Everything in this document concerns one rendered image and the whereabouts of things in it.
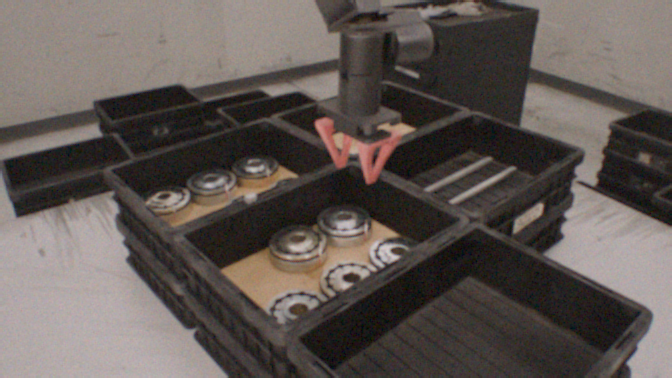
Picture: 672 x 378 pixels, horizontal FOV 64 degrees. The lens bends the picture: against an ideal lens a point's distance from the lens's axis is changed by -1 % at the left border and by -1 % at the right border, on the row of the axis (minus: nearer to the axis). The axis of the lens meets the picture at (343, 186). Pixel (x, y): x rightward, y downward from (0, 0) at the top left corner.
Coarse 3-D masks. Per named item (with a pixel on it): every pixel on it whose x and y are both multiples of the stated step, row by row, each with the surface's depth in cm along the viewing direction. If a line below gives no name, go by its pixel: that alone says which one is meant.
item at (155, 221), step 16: (240, 128) 124; (288, 128) 124; (192, 144) 117; (320, 144) 117; (128, 160) 110; (144, 160) 111; (112, 176) 104; (304, 176) 104; (128, 192) 99; (144, 208) 94; (224, 208) 94; (160, 224) 90; (192, 224) 90
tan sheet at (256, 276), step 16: (256, 256) 99; (336, 256) 99; (352, 256) 99; (368, 256) 99; (224, 272) 95; (240, 272) 95; (256, 272) 95; (272, 272) 95; (288, 272) 95; (320, 272) 95; (256, 288) 91; (272, 288) 91; (288, 288) 91; (304, 288) 91
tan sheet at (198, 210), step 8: (280, 168) 129; (280, 176) 125; (288, 176) 125; (296, 176) 125; (240, 192) 119; (248, 192) 119; (256, 192) 119; (192, 208) 113; (200, 208) 113; (208, 208) 113; (216, 208) 113; (192, 216) 111; (176, 224) 108
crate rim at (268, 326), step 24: (336, 168) 107; (360, 168) 107; (288, 192) 100; (408, 192) 99; (216, 216) 92; (456, 216) 92; (432, 240) 87; (192, 264) 84; (216, 288) 79; (240, 288) 76; (360, 288) 76; (240, 312) 75; (264, 312) 72; (312, 312) 72
